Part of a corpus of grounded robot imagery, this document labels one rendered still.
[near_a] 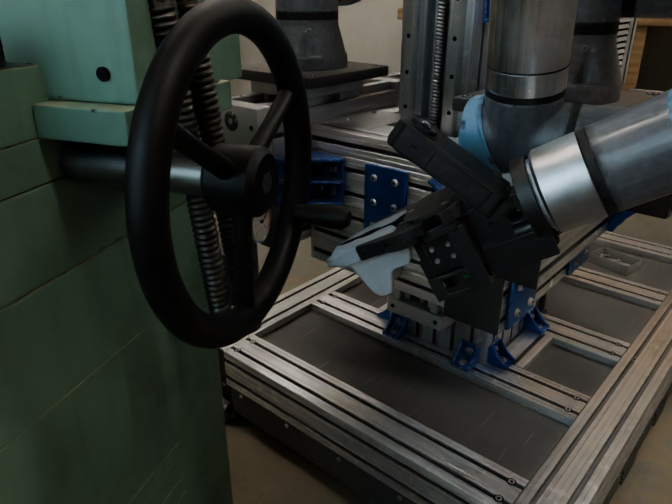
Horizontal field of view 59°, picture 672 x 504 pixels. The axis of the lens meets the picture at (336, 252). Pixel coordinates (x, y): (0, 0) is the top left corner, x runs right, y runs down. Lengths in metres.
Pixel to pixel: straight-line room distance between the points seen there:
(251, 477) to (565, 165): 1.04
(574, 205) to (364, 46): 3.49
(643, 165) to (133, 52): 0.40
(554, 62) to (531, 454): 0.75
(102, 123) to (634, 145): 0.41
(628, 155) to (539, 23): 0.15
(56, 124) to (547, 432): 0.97
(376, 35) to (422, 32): 2.81
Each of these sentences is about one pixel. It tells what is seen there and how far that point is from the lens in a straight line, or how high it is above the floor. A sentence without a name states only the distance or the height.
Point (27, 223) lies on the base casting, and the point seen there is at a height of 0.77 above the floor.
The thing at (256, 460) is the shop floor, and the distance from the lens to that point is 1.40.
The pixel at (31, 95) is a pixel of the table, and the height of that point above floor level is 0.88.
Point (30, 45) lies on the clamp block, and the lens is 0.59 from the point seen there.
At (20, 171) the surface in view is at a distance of 0.57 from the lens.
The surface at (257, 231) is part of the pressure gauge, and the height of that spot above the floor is 0.65.
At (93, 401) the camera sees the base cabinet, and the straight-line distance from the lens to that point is 0.69.
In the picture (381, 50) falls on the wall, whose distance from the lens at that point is 3.89.
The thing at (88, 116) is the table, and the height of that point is 0.86.
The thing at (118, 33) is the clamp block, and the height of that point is 0.93.
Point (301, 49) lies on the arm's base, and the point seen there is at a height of 0.86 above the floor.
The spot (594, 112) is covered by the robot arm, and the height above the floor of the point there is 0.85.
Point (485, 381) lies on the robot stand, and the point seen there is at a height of 0.23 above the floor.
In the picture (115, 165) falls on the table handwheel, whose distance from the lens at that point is 0.56.
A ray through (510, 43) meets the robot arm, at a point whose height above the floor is 0.91.
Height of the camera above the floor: 0.96
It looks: 25 degrees down
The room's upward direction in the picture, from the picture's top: straight up
